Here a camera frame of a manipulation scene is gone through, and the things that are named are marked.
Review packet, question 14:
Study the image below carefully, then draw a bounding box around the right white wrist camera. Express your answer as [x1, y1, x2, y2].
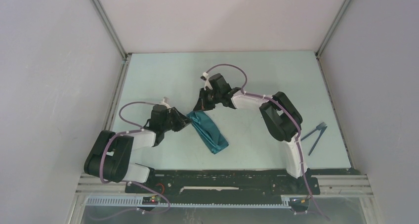
[201, 72, 212, 90]

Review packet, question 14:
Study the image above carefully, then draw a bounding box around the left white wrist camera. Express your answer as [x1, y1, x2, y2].
[160, 97, 171, 108]

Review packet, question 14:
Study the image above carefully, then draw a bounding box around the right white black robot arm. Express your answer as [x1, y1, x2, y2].
[193, 72, 307, 193]

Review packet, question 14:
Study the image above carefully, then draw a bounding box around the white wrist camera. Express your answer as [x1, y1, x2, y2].
[201, 72, 212, 90]
[160, 97, 171, 108]

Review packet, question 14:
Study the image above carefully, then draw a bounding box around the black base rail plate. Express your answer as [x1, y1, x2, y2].
[144, 169, 320, 204]

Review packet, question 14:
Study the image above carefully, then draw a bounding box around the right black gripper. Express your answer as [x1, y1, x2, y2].
[194, 88, 221, 112]

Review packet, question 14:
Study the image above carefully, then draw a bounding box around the teal satin napkin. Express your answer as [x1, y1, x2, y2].
[186, 111, 229, 154]

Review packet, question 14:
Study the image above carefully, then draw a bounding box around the small black circuit board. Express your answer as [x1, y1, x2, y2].
[142, 197, 160, 205]

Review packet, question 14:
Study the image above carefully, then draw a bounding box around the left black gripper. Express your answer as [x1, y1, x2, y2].
[161, 107, 193, 132]

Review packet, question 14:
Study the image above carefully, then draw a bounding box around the grey slotted cable duct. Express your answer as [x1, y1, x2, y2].
[85, 196, 291, 209]

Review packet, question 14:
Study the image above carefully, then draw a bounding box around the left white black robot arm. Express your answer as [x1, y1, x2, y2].
[84, 102, 191, 193]

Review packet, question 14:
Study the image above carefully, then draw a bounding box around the blue plastic knife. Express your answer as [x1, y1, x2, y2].
[308, 126, 328, 156]

